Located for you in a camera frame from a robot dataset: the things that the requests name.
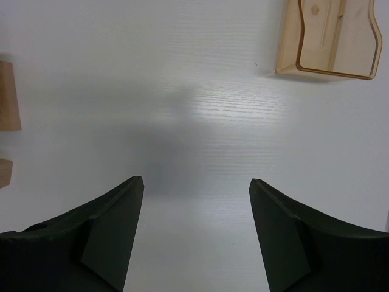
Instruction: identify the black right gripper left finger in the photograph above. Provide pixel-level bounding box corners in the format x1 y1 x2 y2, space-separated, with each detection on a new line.
1 176 144 291

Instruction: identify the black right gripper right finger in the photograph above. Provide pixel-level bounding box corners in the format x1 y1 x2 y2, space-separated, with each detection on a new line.
249 179 388 291

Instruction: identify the amber transparent plastic bin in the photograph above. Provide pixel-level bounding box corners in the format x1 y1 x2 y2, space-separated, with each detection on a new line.
275 0 383 82

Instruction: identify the wide wooden block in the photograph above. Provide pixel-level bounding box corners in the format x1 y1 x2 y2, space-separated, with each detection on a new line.
1 61 22 131

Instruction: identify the small wooden cube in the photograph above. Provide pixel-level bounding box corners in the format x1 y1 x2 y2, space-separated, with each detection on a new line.
0 159 13 188

